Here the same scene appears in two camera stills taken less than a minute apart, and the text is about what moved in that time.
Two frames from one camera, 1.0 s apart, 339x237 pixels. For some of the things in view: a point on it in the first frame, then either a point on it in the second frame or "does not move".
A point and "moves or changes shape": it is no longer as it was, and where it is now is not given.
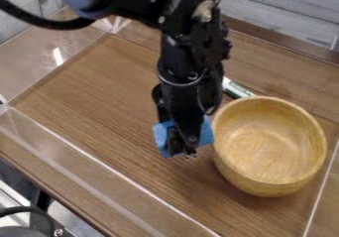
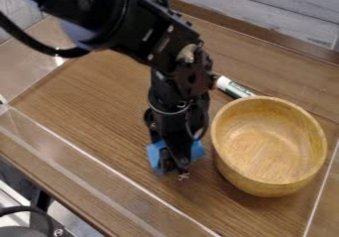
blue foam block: x=160 y=134 moves or changes shape
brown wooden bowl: x=268 y=145 does not move
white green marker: x=235 y=89 does not move
